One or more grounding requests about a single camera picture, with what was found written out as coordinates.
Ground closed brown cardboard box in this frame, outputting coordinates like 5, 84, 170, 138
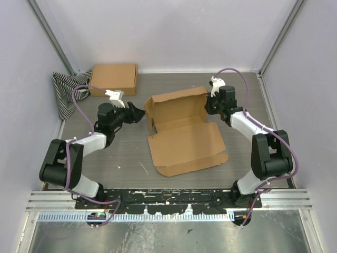
89, 64, 138, 96

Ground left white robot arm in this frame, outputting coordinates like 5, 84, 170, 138
39, 102, 145, 209

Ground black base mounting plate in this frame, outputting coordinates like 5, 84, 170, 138
74, 188, 263, 215

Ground aluminium frame rail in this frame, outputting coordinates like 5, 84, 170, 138
26, 188, 312, 213

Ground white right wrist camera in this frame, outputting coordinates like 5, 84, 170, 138
210, 76, 226, 97

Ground black white striped cloth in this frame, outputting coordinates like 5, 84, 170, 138
52, 69, 92, 120

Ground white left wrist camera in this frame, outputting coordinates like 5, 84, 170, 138
105, 90, 125, 108

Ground brown cardboard box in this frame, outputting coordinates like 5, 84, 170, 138
144, 87, 229, 177
89, 64, 138, 96

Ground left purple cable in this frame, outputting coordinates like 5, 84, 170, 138
64, 84, 122, 228

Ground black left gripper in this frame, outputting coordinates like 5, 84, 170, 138
110, 101, 146, 130

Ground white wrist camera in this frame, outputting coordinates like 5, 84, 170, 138
105, 90, 125, 108
210, 76, 226, 97

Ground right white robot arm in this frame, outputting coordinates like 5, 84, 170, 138
205, 84, 293, 208

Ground slotted cable duct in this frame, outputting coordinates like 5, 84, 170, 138
37, 211, 234, 223

